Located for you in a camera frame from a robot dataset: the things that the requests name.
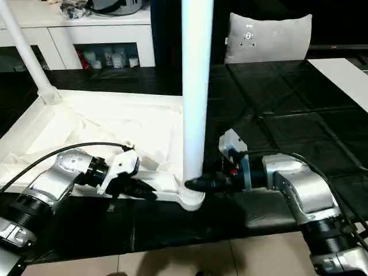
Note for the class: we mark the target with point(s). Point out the white cabinet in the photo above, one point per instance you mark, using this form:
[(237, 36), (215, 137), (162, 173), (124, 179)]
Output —
[(100, 31)]

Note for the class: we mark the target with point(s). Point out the white flat board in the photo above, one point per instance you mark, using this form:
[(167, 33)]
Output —
[(342, 77)]

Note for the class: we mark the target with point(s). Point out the white plastic table leg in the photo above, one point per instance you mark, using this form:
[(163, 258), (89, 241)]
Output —
[(197, 86), (26, 51)]

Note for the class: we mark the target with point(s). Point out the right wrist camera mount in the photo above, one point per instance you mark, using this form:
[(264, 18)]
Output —
[(230, 142)]

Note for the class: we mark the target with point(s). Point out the red bottle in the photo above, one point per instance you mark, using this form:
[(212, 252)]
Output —
[(83, 61)]

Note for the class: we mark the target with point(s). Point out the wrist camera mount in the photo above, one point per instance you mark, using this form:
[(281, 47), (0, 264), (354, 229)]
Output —
[(230, 142), (123, 164)]

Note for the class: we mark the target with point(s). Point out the white plastic table top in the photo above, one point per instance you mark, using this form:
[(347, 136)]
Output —
[(100, 115)]

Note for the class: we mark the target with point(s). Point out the dark helmet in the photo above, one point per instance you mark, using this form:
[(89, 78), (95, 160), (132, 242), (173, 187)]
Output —
[(120, 7)]

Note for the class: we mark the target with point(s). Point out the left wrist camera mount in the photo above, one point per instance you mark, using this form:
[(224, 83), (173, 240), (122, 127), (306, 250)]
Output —
[(123, 164)]

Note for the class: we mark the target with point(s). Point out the black cabinet gold label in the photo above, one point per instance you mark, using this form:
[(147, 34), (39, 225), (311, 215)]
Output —
[(166, 28)]

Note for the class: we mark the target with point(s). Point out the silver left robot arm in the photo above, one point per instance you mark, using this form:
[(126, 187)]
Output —
[(49, 184)]

